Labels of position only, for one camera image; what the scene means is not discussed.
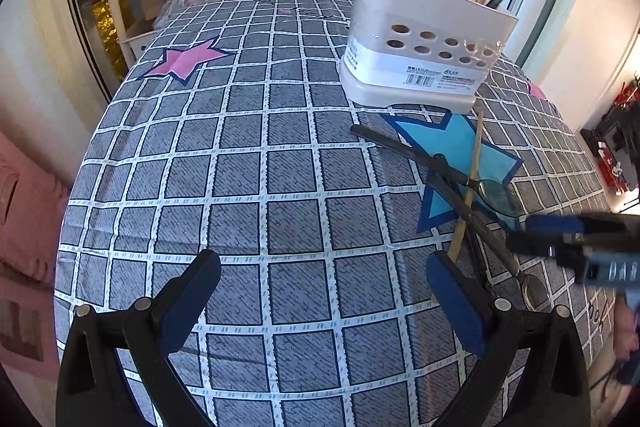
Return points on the stack of pink plastic stools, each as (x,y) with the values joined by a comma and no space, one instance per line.
(25,207)

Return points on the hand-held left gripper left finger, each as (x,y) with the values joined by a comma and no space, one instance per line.
(192,302)

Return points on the pink plastic stool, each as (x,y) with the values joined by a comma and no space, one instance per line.
(25,327)

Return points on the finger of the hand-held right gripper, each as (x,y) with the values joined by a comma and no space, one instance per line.
(555,223)
(545,246)

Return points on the gold foil bag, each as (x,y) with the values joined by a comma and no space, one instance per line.
(107,32)

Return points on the grey checked tablecloth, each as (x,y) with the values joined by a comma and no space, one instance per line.
(290,167)

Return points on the white plastic utensil holder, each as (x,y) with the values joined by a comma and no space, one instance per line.
(415,57)

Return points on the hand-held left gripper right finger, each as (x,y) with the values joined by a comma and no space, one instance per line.
(457,307)

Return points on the person's right hand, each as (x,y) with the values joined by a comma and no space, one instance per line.
(627,327)

